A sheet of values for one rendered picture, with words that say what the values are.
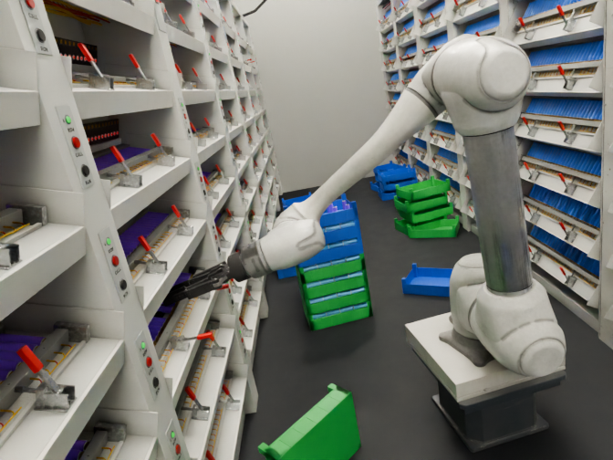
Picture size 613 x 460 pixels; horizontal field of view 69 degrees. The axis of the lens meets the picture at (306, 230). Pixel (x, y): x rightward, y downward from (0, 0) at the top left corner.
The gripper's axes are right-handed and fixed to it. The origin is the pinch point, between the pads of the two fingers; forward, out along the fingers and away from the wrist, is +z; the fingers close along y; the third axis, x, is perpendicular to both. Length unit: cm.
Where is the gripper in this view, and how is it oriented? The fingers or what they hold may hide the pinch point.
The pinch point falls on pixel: (176, 293)
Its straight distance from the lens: 123.4
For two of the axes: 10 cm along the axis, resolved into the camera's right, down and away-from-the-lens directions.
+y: 0.3, 3.0, -9.5
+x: 4.0, 8.7, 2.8
